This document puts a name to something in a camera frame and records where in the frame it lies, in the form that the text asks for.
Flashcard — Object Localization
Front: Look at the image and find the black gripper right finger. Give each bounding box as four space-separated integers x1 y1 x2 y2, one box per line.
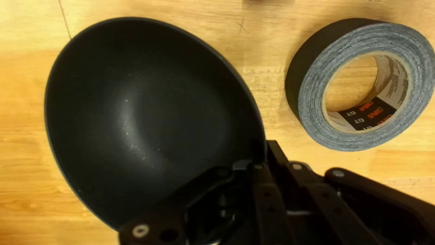
264 140 435 245

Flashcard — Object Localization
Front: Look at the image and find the black gaffer tape roll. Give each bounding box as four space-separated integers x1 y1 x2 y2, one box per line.
284 17 435 152

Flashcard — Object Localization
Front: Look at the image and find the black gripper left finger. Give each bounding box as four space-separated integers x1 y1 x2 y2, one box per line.
117 159 296 245

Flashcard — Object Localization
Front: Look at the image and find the black bowl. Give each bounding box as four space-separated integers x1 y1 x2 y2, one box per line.
43 16 266 229

